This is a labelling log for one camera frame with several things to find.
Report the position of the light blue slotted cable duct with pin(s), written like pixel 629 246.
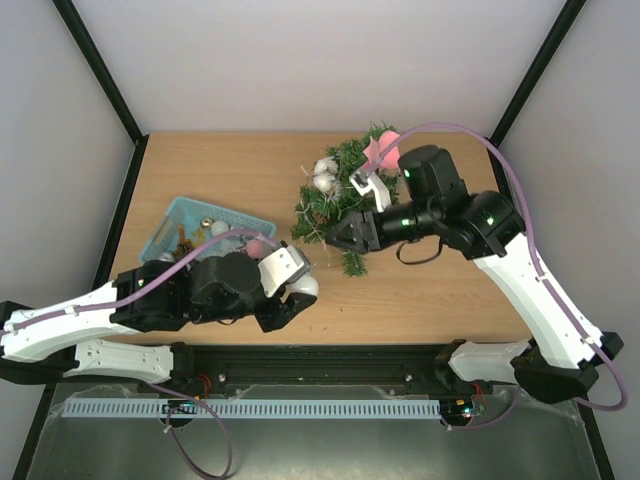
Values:
pixel 253 409

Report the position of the loose brown pine cone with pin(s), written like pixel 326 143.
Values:
pixel 184 248

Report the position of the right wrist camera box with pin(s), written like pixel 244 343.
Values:
pixel 372 184

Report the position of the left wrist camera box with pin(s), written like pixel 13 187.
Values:
pixel 281 268

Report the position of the white glossy ball ornament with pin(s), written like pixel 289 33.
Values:
pixel 307 285

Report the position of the black right frame post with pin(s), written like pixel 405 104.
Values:
pixel 554 38

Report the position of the small green christmas tree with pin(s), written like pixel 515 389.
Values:
pixel 316 213

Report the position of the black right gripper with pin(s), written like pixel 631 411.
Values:
pixel 368 230

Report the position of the gold jingle bell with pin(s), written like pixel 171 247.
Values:
pixel 206 222

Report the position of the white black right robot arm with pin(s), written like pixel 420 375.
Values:
pixel 559 362

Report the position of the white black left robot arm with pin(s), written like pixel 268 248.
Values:
pixel 73 338

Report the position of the black frame post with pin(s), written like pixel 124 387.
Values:
pixel 554 38
pixel 91 54

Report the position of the white cotton boll ornament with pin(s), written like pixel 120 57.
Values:
pixel 325 176

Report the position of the silver ball ornament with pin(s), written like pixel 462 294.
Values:
pixel 166 257

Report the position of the matte white ball ornament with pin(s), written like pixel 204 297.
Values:
pixel 218 227

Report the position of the pink pompom ornament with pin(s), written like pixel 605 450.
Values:
pixel 255 248

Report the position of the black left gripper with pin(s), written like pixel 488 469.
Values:
pixel 282 312

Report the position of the pink felt bow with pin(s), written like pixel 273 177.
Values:
pixel 381 153

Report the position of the light blue perforated basket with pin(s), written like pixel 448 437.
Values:
pixel 191 221

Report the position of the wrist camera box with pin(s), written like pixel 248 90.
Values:
pixel 281 268
pixel 372 184

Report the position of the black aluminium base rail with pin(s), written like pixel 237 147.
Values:
pixel 445 371

